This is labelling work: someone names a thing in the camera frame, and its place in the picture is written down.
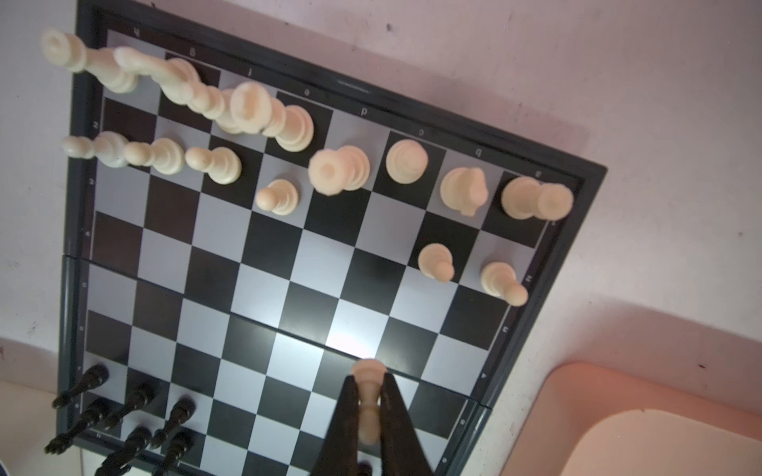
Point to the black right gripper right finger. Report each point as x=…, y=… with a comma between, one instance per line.
x=401, y=451

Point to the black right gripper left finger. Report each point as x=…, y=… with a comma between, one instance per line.
x=338, y=455

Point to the white chess pawn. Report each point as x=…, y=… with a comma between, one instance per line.
x=107, y=147

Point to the white chess knight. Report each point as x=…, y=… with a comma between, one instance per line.
x=178, y=79

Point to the white chess rook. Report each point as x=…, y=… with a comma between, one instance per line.
x=68, y=51

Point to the pink plastic tray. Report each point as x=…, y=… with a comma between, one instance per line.
x=588, y=420

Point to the black and grey chessboard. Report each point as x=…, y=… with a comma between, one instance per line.
x=402, y=232

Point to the white plastic tray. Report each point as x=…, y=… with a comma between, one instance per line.
x=28, y=423

